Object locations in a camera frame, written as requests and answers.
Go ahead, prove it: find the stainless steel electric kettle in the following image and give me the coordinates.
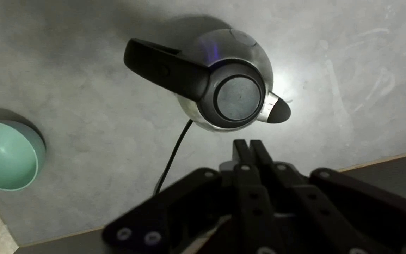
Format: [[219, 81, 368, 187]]
[[124, 28, 292, 131]]

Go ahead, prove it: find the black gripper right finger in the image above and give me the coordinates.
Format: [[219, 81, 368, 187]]
[[250, 139, 406, 254]]

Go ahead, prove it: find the teal green bowl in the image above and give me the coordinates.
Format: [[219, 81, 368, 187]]
[[0, 119, 47, 190]]

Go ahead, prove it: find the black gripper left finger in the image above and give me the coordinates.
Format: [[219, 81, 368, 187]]
[[102, 139, 280, 254]]

